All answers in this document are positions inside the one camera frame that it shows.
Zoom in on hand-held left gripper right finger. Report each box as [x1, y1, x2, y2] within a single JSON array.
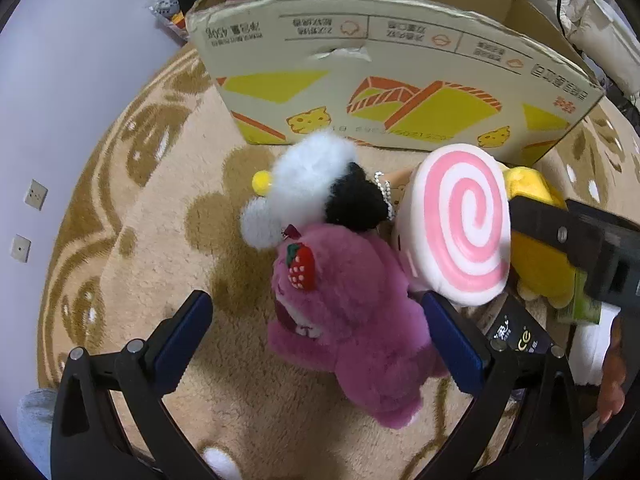
[[421, 291, 584, 480]]

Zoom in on black packet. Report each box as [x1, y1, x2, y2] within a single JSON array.
[[475, 294, 554, 362]]

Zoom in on white bead chain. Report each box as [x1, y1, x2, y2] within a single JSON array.
[[374, 170, 397, 222]]

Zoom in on white and black fluffy plush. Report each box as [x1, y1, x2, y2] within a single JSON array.
[[240, 129, 396, 249]]

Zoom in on white packet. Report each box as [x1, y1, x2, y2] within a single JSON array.
[[567, 305, 622, 387]]

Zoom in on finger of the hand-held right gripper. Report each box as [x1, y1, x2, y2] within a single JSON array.
[[510, 197, 577, 267]]

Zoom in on person's grey pants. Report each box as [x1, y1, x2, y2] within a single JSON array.
[[17, 388, 59, 480]]

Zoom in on green packet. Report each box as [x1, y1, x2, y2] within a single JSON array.
[[557, 270, 604, 325]]

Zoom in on beige patterned rug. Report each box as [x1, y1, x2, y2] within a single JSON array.
[[37, 42, 640, 480]]

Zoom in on purple bear plush toy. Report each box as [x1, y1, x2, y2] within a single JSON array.
[[265, 222, 451, 431]]

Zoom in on person's right hand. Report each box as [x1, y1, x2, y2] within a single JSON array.
[[596, 311, 629, 425]]

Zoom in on yellow plush toy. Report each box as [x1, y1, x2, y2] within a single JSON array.
[[497, 162, 577, 309]]

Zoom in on pink swirl lollipop plush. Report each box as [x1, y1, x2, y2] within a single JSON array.
[[407, 143, 512, 307]]

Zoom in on printed cardboard box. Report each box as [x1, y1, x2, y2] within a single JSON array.
[[185, 0, 607, 167]]

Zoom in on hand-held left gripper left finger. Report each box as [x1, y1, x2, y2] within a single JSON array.
[[50, 290, 216, 480]]

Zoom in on white quilt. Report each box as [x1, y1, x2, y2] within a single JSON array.
[[515, 0, 640, 97]]

